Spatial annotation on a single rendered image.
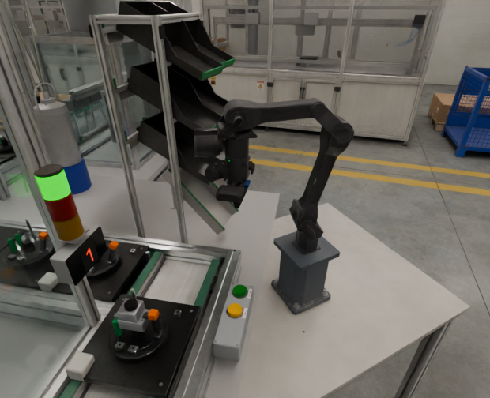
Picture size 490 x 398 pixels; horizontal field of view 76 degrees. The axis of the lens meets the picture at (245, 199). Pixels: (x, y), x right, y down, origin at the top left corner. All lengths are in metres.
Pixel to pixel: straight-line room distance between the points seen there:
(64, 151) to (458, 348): 2.37
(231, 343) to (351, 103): 4.23
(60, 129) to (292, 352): 1.35
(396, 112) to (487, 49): 4.99
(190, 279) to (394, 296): 0.68
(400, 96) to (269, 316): 4.09
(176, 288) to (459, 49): 8.94
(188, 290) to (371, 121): 4.15
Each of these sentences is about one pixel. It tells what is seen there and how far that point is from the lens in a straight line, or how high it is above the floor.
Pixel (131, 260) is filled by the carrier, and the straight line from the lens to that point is 1.11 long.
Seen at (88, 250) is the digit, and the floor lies 1.22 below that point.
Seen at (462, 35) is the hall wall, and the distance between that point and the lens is 9.42.
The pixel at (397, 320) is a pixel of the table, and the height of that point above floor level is 0.86.
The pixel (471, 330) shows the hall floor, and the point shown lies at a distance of 2.49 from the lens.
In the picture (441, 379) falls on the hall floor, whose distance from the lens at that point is 2.18.
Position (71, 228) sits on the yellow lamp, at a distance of 0.75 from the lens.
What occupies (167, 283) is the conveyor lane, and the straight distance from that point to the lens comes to 1.08.
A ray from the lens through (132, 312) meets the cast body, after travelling 0.81.
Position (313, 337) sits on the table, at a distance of 1.02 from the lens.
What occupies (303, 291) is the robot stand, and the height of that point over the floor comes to 0.94.
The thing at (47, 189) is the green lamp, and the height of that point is 1.39.
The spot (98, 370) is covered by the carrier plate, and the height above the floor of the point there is 0.97.
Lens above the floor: 1.68
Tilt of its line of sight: 32 degrees down
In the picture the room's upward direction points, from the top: straight up
